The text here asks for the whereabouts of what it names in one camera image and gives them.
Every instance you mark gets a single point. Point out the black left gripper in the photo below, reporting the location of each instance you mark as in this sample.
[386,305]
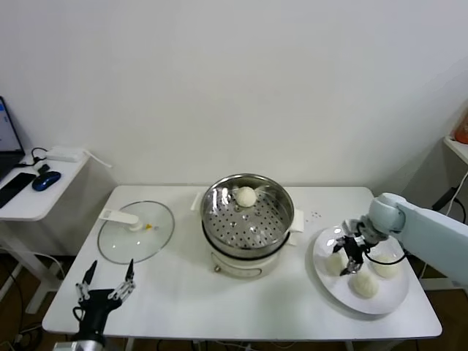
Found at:
[97,300]

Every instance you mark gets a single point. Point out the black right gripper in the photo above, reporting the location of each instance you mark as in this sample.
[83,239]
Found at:
[354,250]

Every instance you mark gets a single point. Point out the white steamed baozi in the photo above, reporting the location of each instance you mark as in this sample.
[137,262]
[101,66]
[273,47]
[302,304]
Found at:
[334,265]
[244,196]
[387,271]
[364,286]

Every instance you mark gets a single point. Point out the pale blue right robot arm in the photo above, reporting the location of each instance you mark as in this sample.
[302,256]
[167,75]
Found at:
[431,226]

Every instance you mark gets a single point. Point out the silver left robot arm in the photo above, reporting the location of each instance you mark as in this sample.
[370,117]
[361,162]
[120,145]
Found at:
[84,345]

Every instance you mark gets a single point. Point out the stainless steel steamer basket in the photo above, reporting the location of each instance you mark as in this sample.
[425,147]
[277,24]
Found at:
[219,204]

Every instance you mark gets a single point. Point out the white round plate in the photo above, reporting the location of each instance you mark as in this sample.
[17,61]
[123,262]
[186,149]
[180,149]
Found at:
[387,296]

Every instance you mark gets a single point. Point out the white side desk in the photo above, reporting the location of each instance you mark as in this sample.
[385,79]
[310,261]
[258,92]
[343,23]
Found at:
[44,204]

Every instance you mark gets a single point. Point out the cream electric pot base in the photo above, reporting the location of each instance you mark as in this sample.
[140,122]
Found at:
[237,268]

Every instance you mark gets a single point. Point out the blue computer mouse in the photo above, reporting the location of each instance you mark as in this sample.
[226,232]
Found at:
[45,181]

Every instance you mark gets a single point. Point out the white rectangular box device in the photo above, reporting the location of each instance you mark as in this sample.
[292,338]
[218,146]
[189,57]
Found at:
[64,154]

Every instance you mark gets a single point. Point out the black smartphone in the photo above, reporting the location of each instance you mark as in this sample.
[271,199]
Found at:
[14,186]

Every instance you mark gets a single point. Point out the white shelf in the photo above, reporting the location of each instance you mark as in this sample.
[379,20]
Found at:
[457,146]

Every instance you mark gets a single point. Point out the orange packaged item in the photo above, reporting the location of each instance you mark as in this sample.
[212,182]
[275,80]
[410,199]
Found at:
[462,133]

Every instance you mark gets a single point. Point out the black laptop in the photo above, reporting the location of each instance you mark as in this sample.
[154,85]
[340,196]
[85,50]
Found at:
[7,124]

